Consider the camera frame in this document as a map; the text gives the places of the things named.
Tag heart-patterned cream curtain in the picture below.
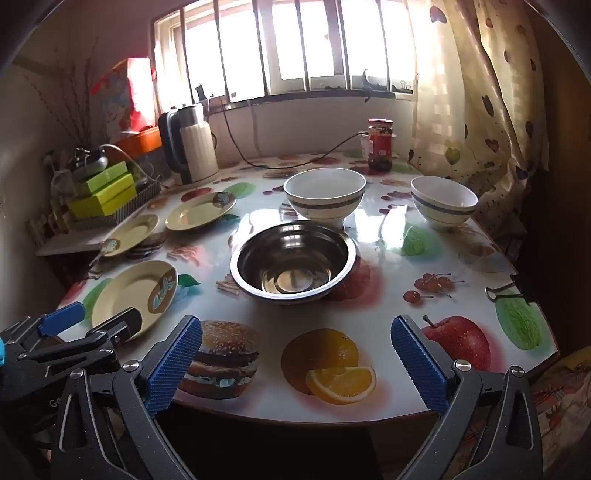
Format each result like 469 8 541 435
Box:
406 0 550 241

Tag black hook clamp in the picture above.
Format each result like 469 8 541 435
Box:
360 68 386 100

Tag white shelf board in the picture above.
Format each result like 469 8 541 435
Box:
34 222 123 257

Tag printed floral cloth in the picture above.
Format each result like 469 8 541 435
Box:
462 348 591 476

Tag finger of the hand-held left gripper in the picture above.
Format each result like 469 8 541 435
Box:
18 307 143 371
0 302 86 352

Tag white electric kettle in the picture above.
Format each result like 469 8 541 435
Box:
158 104 220 186

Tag yellow printed plate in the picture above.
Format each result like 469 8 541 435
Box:
91 260 179 341
99 213 160 258

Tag large white blue-banded bowl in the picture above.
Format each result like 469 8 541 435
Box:
283 167 367 230

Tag stack of cream plates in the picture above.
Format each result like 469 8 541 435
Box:
165 191 238 232

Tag metal wire rack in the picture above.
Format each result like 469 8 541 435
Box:
69 178 163 232

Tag red-lidded sauce jar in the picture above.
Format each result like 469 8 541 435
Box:
367 118 394 173

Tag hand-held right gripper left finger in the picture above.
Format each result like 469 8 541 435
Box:
50 315 204 480

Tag barred window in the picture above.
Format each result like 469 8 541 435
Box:
152 0 419 109

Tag brown wooden cabinet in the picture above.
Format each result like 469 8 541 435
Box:
522 0 591 365

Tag black power cable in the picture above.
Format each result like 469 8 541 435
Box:
208 95 371 171

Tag stainless steel bowl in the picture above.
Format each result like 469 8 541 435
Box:
229 220 358 303

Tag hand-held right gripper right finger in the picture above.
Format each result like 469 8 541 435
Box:
390 315 543 480

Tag black binder clip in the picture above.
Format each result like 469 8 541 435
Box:
485 273 536 303

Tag dried branches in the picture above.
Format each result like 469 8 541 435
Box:
28 41 100 148

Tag small white blue-banded bowl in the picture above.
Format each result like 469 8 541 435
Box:
410 176 478 232

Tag orange plastic container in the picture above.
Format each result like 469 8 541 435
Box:
111 127 163 158

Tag red printed bag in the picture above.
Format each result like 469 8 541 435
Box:
90 58 158 134

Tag white cable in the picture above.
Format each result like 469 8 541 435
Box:
247 99 264 158

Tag dark grey round object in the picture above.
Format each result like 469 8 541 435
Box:
69 147 110 172

